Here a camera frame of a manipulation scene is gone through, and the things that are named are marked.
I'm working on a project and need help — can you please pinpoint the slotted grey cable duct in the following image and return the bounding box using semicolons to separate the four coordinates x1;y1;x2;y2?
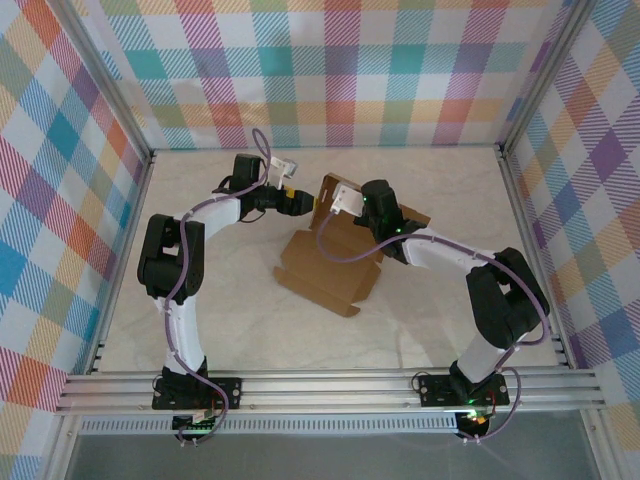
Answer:
79;417;460;435

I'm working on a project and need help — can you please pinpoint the aluminium corner post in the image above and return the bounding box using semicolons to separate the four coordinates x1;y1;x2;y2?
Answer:
497;0;596;156
49;0;155;159

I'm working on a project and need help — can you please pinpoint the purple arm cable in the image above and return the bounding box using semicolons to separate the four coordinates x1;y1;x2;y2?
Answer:
164;128;275;446
317;212;554;446

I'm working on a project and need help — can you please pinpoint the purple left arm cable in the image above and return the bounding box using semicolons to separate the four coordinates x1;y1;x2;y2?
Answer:
164;128;275;446

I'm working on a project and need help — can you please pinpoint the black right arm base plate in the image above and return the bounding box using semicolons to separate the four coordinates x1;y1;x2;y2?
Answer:
417;372;510;407

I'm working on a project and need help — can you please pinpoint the brown cardboard box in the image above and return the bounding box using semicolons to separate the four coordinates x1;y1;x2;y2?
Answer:
272;172;432;319

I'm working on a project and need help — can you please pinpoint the aluminium frame leg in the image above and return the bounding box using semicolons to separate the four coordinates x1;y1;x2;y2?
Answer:
579;409;624;480
42;414;84;480

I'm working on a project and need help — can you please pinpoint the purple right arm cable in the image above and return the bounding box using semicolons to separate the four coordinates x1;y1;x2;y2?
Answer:
317;212;554;446

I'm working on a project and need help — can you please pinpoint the aluminium side rail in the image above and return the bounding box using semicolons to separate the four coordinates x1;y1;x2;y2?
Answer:
85;149;157;376
497;144;574;369

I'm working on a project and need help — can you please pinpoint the long aluminium mounting rail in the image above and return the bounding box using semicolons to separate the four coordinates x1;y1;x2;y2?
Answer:
53;368;607;415

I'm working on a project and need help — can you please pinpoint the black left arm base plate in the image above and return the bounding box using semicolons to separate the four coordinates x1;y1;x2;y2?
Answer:
151;377;243;412

